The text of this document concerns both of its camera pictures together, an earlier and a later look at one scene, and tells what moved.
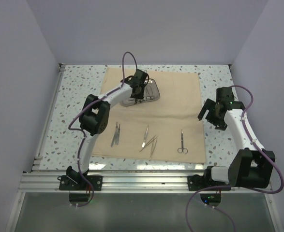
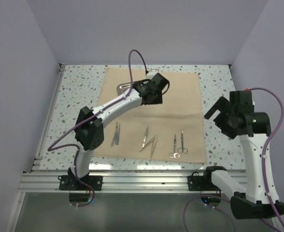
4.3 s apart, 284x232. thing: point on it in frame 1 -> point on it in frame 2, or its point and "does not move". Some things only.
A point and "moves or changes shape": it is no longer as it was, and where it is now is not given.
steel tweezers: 145,137 does not move
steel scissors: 182,149 does not move
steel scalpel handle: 112,142 does not move
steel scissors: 138,100 moves or changes shape
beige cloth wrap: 169,129 does not move
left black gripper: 141,95 -> 159,100
